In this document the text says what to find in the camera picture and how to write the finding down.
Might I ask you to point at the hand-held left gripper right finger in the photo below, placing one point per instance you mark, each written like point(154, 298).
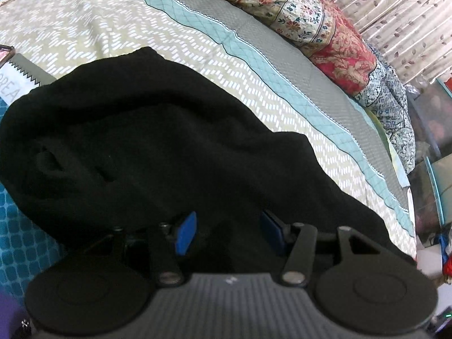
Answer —
point(271, 232)

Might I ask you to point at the stack of folded clothes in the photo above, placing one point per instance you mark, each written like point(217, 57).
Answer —
point(445, 250)

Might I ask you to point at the leaf print curtain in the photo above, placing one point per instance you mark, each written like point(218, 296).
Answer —
point(399, 14)

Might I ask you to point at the purple clothing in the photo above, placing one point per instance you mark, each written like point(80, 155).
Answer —
point(9, 307)

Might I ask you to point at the zigzag patterned bedspread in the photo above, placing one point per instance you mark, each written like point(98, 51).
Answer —
point(106, 24)

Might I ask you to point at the phone with dark case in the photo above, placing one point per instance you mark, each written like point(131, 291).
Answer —
point(5, 54)

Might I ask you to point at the clear storage bin grey lid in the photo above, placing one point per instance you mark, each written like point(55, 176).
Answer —
point(429, 120)

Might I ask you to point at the floral patchwork quilt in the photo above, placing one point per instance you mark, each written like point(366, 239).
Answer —
point(317, 31)

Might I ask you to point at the clear storage bin teal lid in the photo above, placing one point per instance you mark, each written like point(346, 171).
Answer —
point(429, 197)

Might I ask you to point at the black pants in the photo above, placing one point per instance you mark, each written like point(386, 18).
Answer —
point(141, 148)

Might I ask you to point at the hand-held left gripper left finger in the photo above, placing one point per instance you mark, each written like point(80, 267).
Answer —
point(185, 233)

